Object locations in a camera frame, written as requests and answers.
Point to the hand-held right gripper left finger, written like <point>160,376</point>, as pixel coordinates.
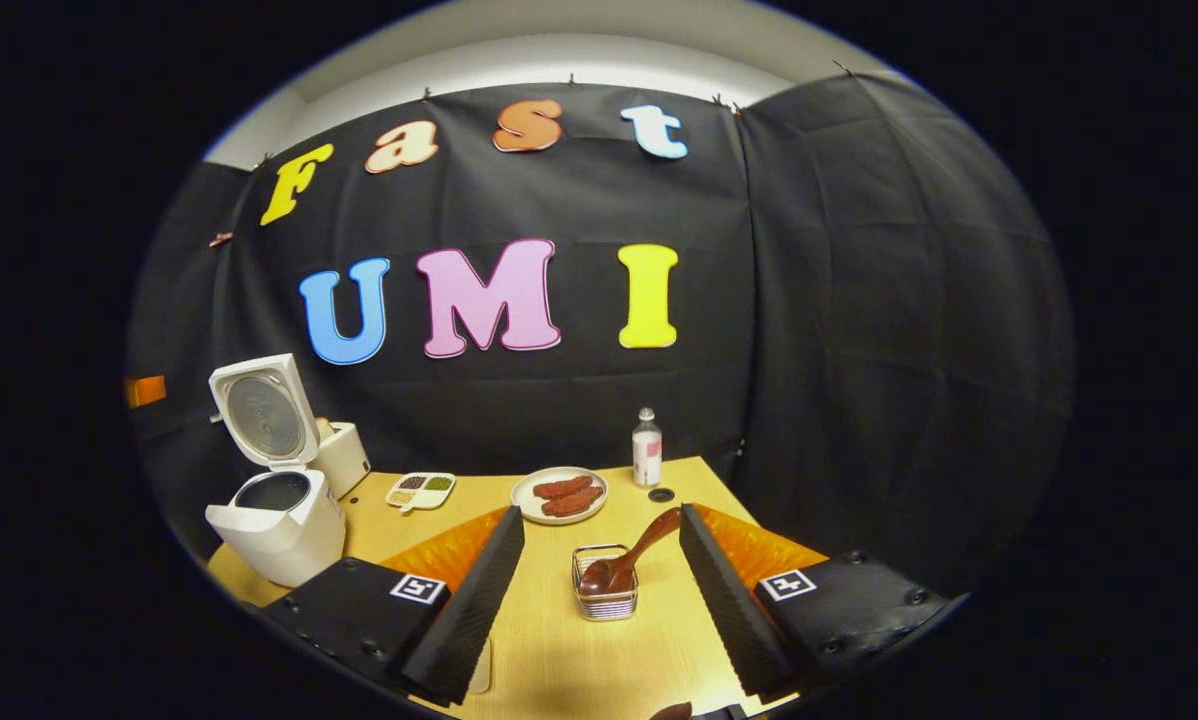
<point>474,600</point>

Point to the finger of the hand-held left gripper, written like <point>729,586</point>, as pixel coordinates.
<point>145,391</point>

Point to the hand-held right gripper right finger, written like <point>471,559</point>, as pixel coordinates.
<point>724,600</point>

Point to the brown wooden spoon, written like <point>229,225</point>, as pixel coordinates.
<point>639,545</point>

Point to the white rice cooker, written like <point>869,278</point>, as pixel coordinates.
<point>279,530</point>

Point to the white round plate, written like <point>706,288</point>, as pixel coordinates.
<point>524,505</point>

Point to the white divided grain dish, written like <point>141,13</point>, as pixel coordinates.
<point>421,492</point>

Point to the black table grommet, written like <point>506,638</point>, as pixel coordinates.
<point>661,494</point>

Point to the red-brown sausage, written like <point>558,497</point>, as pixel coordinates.
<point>574,502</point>
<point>562,487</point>

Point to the small clear bottle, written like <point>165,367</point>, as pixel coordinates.
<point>647,455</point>

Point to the copper cloth clip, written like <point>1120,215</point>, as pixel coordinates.
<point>221,239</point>

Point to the toast bread slice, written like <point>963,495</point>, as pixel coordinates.
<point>323,428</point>

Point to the white toaster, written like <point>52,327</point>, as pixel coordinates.
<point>347,460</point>

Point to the black backdrop cloth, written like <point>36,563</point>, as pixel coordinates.
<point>859,350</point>

